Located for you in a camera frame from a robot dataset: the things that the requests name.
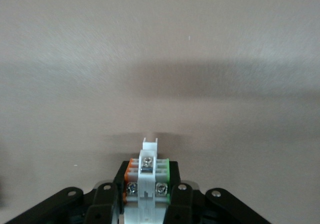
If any red push button switch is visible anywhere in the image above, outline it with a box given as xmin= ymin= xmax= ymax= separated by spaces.
xmin=123 ymin=137 xmax=171 ymax=224

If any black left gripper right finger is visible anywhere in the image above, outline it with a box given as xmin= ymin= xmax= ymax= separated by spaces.
xmin=164 ymin=160 xmax=272 ymax=224

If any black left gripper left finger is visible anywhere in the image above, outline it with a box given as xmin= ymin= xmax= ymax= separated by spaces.
xmin=4 ymin=160 xmax=131 ymax=224

